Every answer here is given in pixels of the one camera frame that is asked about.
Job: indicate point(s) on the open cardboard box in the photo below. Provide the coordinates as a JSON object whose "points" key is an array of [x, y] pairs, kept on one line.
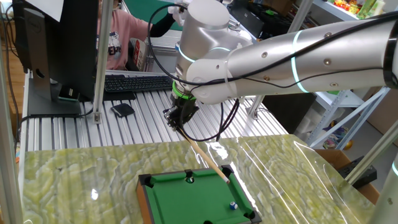
{"points": [[332, 158]]}

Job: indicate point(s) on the black computer mouse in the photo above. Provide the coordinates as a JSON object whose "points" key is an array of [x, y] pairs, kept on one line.
{"points": [[122, 109]]}

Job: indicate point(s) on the white paper sheet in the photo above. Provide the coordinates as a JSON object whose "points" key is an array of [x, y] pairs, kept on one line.
{"points": [[46, 7]]}

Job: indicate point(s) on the black phone green case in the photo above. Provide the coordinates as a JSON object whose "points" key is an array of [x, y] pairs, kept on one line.
{"points": [[68, 93]]}

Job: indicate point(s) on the black sleeved forearm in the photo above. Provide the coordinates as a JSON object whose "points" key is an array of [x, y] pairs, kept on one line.
{"points": [[161, 26]]}

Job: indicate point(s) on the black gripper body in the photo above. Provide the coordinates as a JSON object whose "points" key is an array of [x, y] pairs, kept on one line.
{"points": [[185, 110]]}

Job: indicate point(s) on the white handheld device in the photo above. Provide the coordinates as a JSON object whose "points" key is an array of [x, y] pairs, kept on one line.
{"points": [[178, 12]]}

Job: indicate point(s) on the white metal shelving rack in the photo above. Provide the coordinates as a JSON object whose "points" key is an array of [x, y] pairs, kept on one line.
{"points": [[332, 102]]}

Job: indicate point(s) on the dark panel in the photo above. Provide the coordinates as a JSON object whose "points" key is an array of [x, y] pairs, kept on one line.
{"points": [[289, 113]]}

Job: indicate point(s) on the black computer monitor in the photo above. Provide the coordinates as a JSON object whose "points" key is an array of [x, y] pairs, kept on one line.
{"points": [[77, 46]]}

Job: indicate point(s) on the mini pool table green felt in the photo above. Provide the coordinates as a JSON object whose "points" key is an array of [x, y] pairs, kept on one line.
{"points": [[199, 202]]}

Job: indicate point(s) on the colourful packages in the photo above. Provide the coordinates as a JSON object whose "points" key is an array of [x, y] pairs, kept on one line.
{"points": [[367, 7]]}

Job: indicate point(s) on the green six pool ball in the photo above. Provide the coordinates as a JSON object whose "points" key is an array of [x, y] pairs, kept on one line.
{"points": [[190, 180]]}

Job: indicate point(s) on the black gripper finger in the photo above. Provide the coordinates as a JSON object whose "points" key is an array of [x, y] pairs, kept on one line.
{"points": [[186, 122], [170, 119]]}

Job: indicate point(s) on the green marble pattern mat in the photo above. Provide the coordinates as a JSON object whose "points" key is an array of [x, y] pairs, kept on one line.
{"points": [[77, 180]]}

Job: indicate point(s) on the person in pink shirt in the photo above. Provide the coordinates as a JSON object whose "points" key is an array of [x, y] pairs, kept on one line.
{"points": [[119, 40]]}

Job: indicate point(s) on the colourful toys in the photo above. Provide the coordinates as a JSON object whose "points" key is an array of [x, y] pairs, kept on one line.
{"points": [[335, 137]]}

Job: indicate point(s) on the brown cardboard carton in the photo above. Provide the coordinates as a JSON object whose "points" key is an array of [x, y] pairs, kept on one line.
{"points": [[385, 113]]}

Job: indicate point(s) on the black device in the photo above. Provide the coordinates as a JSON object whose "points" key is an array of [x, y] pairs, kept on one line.
{"points": [[363, 175]]}

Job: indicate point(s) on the green board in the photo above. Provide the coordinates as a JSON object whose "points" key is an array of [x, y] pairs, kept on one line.
{"points": [[146, 9]]}

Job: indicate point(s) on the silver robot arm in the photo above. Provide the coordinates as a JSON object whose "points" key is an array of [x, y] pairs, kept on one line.
{"points": [[295, 62]]}

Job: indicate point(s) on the blue ten pool ball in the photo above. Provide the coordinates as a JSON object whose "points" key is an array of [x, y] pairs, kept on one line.
{"points": [[233, 205]]}

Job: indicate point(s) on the black keyboard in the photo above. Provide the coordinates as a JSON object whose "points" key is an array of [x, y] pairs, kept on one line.
{"points": [[136, 83]]}

